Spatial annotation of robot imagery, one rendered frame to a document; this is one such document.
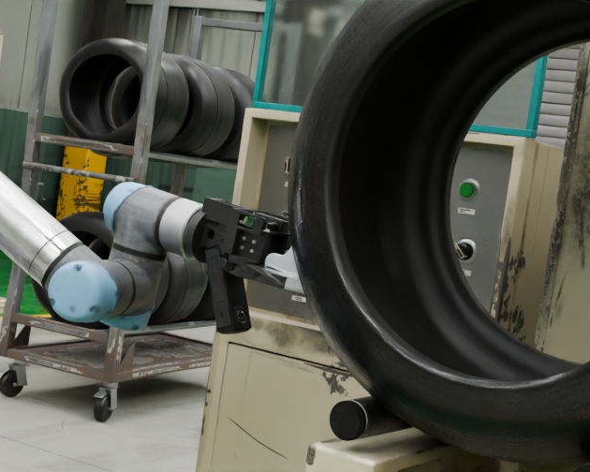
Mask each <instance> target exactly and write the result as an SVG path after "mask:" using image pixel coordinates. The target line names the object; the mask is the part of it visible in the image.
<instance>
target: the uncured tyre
mask: <svg viewBox="0 0 590 472"><path fill-rule="evenodd" d="M586 42H590V0H366V1H365V2H364V3H363V4H362V5H361V6H360V7H359V9H358V10H357V11H356V12H355V13H354V14H353V16H352V17H351V18H350V19H349V21H348V22H347V24H346V25H345V26H344V28H343V29H342V30H341V32H340V33H339V35H338V36H337V38H336V39H335V41H334V42H333V44H332V45H331V47H330V48H329V50H328V52H327V53H326V55H325V57H324V59H323V61H322V62H321V64H320V66H319V68H318V70H317V73H316V76H315V77H314V79H313V81H312V83H311V86H310V88H309V91H308V93H307V96H306V98H305V100H304V103H303V106H302V111H301V114H300V118H299V121H298V124H297V128H296V132H295V136H294V141H293V145H292V151H291V157H290V164H289V173H288V224H289V233H290V240H291V246H292V251H293V256H294V260H295V264H296V268H297V272H298V276H299V278H300V281H301V285H302V290H303V292H304V295H305V298H306V300H307V302H308V304H309V307H310V309H311V311H312V314H313V316H314V318H315V320H316V322H317V325H318V326H319V328H320V330H321V331H322V333H323V335H324V337H325V338H326V340H327V342H328V343H329V345H330V347H331V348H332V350H333V352H334V353H335V355H336V356H337V357H338V359H339V360H340V362H341V363H342V364H343V365H344V366H345V367H346V369H347V370H348V371H349V372H350V373H351V375H352V376H353V377H354V378H355V379H356V380H357V381H358V382H359V383H360V385H361V386H362V387H363V388H364V389H365V390H366V391H367V392H368V393H370V394H371V395H372V396H373V397H374V398H375V399H376V400H377V401H378V402H379V403H381V404H382V405H383V406H385V407H386V408H387V409H388V410H389V411H390V412H391V413H393V414H394V415H395V416H397V417H398V418H400V419H401V420H403V421H405V422H406V423H408V424H409V425H411V426H413V427H415V428H416V429H418V430H420V431H422V432H424V433H425V434H427V435H429V436H432V437H434V438H436V439H438V440H440V441H443V442H445V443H448V444H450V445H452V446H454V447H457V448H459V449H462V450H467V451H469V452H473V453H476V454H478V455H482V456H485V457H489V458H494V459H497V460H502V461H508V462H514V463H523V464H535V465H559V464H572V463H579V462H586V461H590V361H589V362H587V363H585V364H583V363H577V362H573V361H565V360H562V359H559V358H556V357H554V356H551V355H548V354H546V353H543V352H541V351H539V350H537V349H535V348H533V347H531V346H529V345H528V344H526V343H524V342H523V341H521V340H520V339H518V338H517V337H515V336H514V335H513V334H511V333H510V332H508V331H507V330H506V329H505V328H504V327H503V326H502V325H500V324H499V323H498V322H497V321H496V320H495V319H494V318H493V317H492V316H491V314H490V313H489V312H488V311H487V310H486V309H485V307H484V306H483V305H482V303H481V302H480V301H479V299H478V297H477V296H476V294H475V293H474V291H473V290H472V288H471V286H470V285H469V283H468V282H467V280H466V277H465V274H464V272H463V270H462V267H461V264H460V262H459V259H458V257H457V254H456V250H455V246H454V242H453V238H452V232H451V225H450V190H451V182H452V176H453V173H454V168H455V164H456V161H457V157H458V154H459V152H460V149H461V147H462V144H463V142H464V140H465V136H466V134H467V132H468V130H469V128H470V127H471V125H472V124H473V122H474V120H475V119H476V117H477V115H478V114H479V112H480V111H481V109H482V108H483V106H484V105H485V104H486V103H487V101H488V100H489V99H490V98H491V97H492V95H493V94H494V93H495V92H496V91H497V90H498V89H499V88H500V87H501V86H502V85H503V84H504V83H505V82H506V81H508V80H509V79H510V78H511V77H512V76H514V75H515V74H516V73H517V72H519V71H520V70H522V69H523V68H525V67H526V66H528V65H530V64H531V63H533V62H535V61H537V60H538V59H539V58H541V57H543V56H545V55H547V54H550V53H552V52H556V51H559V50H561V49H564V48H566V47H570V46H573V45H577V44H582V43H586Z"/></svg>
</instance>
